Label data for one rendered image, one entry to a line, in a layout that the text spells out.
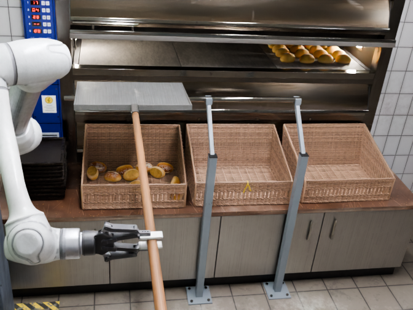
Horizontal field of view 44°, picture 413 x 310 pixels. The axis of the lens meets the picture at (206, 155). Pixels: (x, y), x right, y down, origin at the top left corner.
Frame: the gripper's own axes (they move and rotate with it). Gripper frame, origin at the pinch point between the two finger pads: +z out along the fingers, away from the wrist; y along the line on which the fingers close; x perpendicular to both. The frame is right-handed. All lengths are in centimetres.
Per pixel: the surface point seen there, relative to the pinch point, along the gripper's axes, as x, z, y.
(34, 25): -151, -48, -22
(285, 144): -142, 95, 44
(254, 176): -133, 76, 60
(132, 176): -130, 2, 57
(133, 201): -105, 1, 57
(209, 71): -154, 46, 2
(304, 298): -89, 103, 119
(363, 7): -154, 132, -38
